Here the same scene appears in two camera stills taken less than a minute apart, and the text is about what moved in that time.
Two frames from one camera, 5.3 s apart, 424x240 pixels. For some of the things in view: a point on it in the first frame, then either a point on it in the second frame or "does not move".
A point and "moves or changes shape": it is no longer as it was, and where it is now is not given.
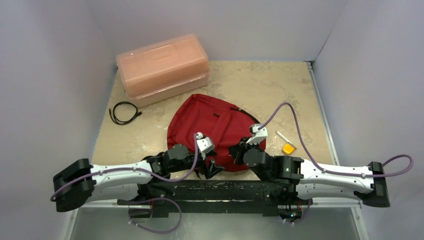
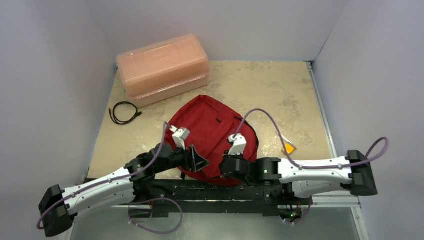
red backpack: (222, 123) moves or changes shape
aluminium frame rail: (325, 119) does not move
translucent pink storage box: (165, 69) does not move
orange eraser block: (288, 148) does not move
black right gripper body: (238, 151) → (226, 166)
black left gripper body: (200, 157) → (179, 158)
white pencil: (283, 137) does not move
